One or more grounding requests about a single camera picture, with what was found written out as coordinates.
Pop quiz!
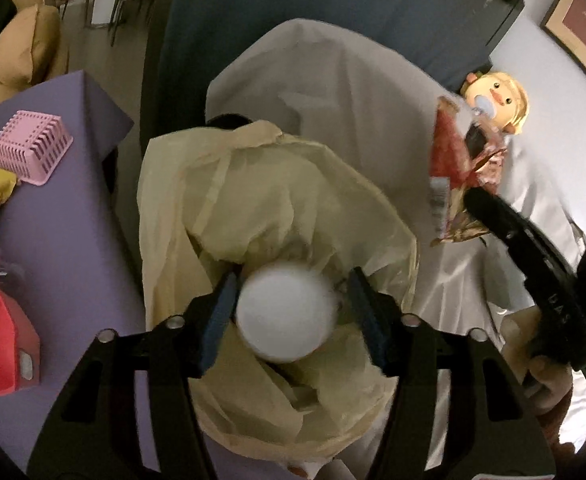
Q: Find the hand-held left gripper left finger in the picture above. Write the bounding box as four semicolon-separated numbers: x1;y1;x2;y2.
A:
25;270;241;480

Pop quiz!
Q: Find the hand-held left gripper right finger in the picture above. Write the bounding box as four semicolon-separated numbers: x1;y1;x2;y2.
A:
348;266;556;480

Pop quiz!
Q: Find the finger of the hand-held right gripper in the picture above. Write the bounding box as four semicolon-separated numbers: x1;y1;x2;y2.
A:
464;189;580;288

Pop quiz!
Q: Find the red snack wrapper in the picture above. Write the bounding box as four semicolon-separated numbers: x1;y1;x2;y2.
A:
428;96;511;247

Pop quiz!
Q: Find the beige plastic bag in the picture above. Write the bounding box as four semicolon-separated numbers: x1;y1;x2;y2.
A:
137;120;419;463

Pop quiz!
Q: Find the person's right hand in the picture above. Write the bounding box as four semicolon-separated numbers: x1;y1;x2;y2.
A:
500;310;574;416

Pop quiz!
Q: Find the blond doll head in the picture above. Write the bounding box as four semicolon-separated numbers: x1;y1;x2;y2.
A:
460;71;529;136

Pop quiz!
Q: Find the purple tablecloth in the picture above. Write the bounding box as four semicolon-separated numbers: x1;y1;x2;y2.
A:
0;71;294;480

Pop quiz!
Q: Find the white cloth cover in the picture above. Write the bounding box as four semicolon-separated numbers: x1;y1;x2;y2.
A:
205;18;586;461

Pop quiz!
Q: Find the framed picture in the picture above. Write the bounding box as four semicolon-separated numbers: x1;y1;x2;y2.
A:
540;0;586;111

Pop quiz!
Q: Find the grey metal clip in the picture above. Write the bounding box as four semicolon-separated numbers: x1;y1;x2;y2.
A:
0;262;24;291

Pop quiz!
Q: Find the red and pink container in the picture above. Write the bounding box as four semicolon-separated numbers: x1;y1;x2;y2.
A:
0;280;41;393

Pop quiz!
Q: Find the pink plastic basket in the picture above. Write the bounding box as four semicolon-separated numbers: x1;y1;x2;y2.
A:
0;110;72;185

